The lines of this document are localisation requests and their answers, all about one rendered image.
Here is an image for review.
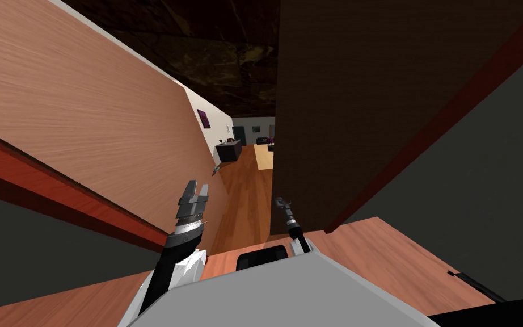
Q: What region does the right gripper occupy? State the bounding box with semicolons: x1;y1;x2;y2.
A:
275;196;296;223

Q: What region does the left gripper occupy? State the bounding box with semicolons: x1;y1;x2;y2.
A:
175;179;210;221

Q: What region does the black cabinet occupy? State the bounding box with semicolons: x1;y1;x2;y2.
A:
214;138;243;164

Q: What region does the light wood table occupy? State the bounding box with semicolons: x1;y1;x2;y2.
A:
253;143;275;171

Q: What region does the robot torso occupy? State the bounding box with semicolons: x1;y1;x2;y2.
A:
127;245;440;327

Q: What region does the dark brown door leaf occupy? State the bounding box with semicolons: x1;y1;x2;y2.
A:
270;0;523;236

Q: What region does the light wood door leaf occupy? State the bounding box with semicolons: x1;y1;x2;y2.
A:
0;0;230;251

